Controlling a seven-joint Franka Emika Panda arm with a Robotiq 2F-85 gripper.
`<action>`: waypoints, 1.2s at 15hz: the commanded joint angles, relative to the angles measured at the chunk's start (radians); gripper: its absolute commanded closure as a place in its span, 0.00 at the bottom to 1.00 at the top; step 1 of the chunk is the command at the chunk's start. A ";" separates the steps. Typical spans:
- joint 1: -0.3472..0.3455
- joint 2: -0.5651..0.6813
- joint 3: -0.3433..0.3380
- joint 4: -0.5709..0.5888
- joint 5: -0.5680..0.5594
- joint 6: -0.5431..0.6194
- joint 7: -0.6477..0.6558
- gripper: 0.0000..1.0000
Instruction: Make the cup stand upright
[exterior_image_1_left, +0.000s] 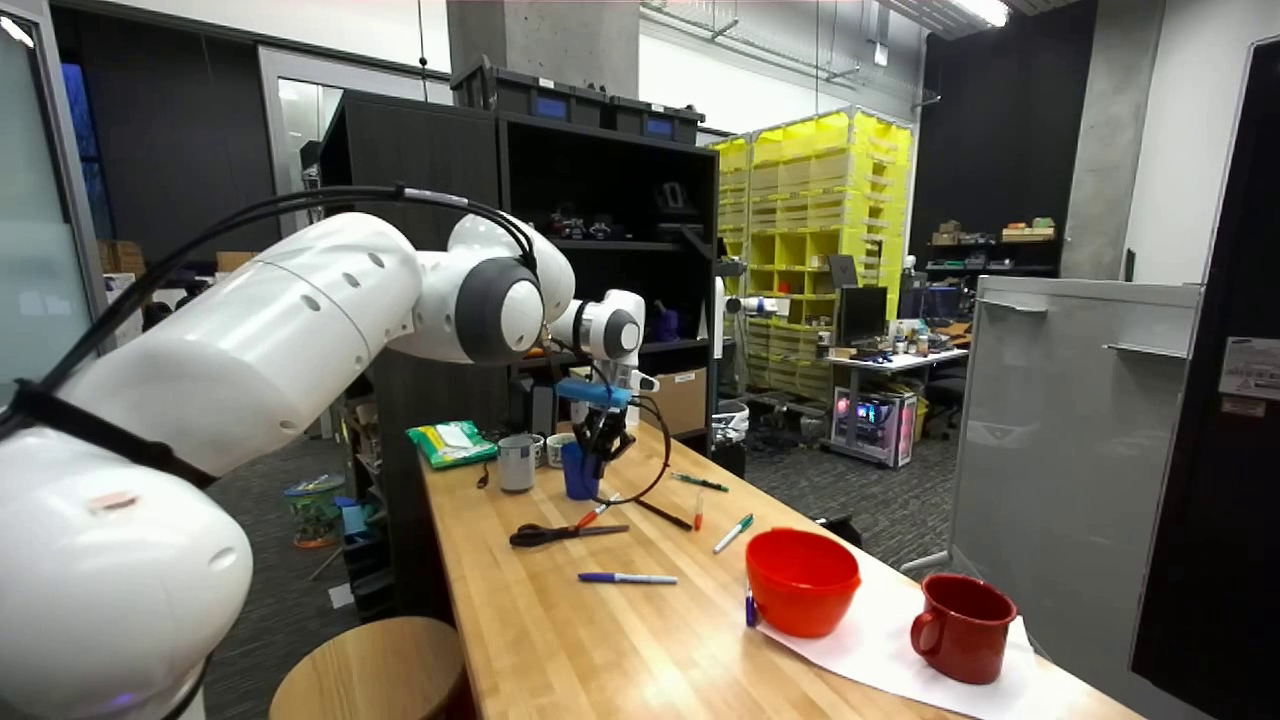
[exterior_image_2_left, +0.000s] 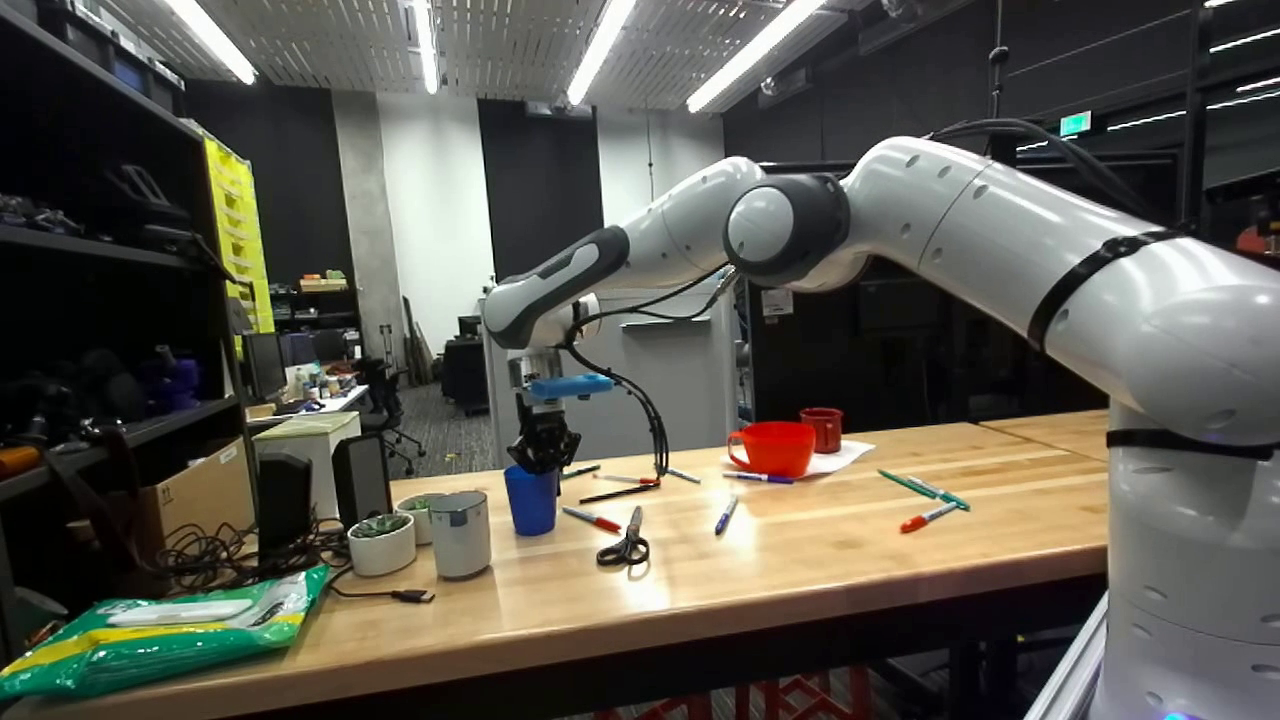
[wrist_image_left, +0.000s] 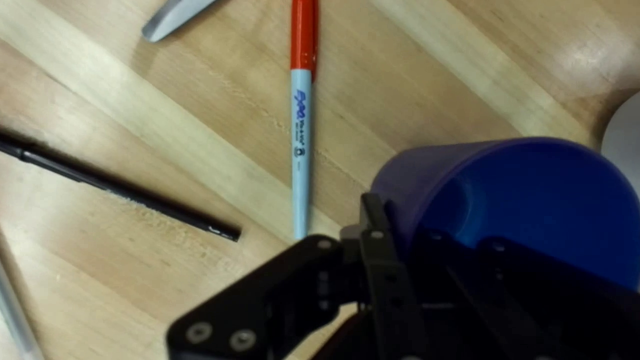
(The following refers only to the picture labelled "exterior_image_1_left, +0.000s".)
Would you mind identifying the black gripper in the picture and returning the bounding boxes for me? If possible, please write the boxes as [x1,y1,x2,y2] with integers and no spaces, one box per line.
[580,400,641,489]

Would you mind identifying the blue plastic cup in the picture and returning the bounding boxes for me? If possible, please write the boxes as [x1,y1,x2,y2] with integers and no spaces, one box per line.
[555,436,607,503]

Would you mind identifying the black marker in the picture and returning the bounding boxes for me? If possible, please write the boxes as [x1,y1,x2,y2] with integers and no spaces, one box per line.
[629,490,699,530]

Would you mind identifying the cardboard box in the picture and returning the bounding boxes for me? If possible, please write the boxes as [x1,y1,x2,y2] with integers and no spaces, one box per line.
[646,362,713,438]

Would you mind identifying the blue marker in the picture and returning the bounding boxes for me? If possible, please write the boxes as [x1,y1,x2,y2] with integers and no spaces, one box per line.
[577,567,680,589]

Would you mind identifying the black trash bin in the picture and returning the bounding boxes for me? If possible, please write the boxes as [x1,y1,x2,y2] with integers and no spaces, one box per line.
[707,394,756,473]

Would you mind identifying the green capped white marker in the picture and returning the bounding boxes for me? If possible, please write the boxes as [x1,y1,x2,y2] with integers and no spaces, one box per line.
[707,507,761,554]

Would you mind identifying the green sponge pack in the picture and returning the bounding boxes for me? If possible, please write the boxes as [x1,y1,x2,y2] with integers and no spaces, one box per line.
[402,416,498,473]

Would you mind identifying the red bowl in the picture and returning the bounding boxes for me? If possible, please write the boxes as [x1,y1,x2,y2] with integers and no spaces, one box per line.
[739,524,865,638]

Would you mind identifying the lit computer case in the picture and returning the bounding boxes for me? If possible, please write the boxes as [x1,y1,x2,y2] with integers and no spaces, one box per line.
[827,381,925,473]

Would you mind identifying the clear bin with green items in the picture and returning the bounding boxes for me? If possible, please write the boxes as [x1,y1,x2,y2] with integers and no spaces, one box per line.
[279,473,350,554]

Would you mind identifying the computer monitor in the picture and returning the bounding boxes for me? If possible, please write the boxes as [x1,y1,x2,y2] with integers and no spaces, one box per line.
[832,279,890,348]

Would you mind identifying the white work desk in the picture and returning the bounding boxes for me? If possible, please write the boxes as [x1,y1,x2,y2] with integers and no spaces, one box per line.
[822,340,970,376]

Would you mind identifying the round wooden stool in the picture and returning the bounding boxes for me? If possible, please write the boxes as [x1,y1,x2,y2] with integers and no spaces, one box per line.
[264,611,471,720]

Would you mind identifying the yellow storage rack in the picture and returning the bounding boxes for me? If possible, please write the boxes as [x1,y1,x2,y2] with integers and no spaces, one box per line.
[713,109,920,404]

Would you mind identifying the white paper sheet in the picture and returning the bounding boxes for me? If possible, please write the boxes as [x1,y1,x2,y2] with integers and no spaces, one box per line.
[751,554,1134,720]

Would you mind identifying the black shelf unit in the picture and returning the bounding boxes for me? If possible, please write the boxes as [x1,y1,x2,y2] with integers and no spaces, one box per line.
[317,64,725,614]

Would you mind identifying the red mug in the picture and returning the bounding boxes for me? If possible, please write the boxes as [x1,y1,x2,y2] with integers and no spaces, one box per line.
[907,567,1020,682]

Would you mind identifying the grey metal cabinet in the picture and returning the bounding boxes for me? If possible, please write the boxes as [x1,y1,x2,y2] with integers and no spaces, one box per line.
[948,272,1207,682]

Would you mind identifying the frosted glass door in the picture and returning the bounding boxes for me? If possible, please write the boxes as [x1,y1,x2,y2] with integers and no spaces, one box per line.
[0,2,111,404]

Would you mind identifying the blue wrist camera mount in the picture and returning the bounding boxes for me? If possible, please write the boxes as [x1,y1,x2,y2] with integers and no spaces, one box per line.
[552,376,641,411]

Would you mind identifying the black handled tool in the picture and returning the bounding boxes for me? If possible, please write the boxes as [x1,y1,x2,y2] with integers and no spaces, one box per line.
[502,516,630,546]

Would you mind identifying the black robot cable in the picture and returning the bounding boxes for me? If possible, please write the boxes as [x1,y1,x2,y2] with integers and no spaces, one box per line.
[0,185,677,512]

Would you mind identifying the white paper wall sign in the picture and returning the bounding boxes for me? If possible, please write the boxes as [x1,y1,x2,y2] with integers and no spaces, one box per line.
[1217,331,1280,404]

